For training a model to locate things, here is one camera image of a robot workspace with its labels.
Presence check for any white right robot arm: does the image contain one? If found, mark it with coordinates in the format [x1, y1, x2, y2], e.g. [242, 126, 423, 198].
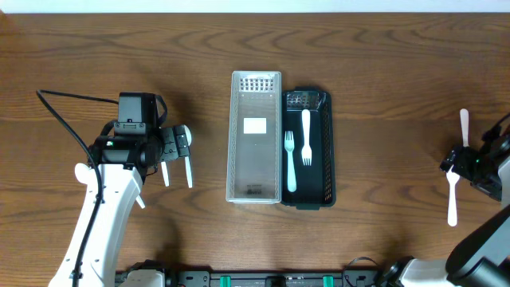
[386, 134, 509, 287]

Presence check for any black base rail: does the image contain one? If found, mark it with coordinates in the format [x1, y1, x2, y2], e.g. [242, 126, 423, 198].
[115, 257, 476, 287]

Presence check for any pale blue plastic fork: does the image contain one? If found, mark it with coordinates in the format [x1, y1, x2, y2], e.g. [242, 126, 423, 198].
[284, 131, 297, 193]

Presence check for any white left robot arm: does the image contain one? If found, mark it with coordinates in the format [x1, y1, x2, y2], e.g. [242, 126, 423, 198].
[49, 163, 145, 286]

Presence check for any white plastic spoon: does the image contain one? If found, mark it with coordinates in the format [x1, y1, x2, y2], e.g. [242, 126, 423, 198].
[160, 161, 170, 187]
[135, 195, 146, 209]
[184, 156, 193, 188]

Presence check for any black perforated plastic basket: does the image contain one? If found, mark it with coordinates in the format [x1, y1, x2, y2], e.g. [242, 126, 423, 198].
[280, 87, 336, 210]

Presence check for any white plastic fork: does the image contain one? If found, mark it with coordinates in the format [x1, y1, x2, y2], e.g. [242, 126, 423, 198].
[460, 108, 469, 147]
[446, 167, 460, 227]
[301, 109, 312, 166]

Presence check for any clear perforated plastic basket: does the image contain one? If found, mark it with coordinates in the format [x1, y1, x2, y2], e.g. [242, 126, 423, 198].
[226, 70, 282, 204]

